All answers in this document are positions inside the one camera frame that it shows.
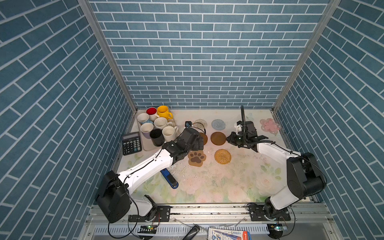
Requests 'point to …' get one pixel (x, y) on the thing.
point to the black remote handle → (194, 230)
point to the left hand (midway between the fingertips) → (196, 139)
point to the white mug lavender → (146, 129)
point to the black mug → (157, 137)
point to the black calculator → (131, 143)
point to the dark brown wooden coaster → (218, 138)
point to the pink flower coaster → (269, 125)
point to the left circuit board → (148, 229)
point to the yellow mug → (162, 112)
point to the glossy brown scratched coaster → (204, 137)
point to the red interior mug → (152, 112)
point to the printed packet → (217, 234)
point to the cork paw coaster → (196, 158)
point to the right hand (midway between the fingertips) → (225, 136)
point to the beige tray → (151, 122)
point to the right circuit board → (275, 228)
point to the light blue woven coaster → (218, 124)
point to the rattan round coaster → (222, 156)
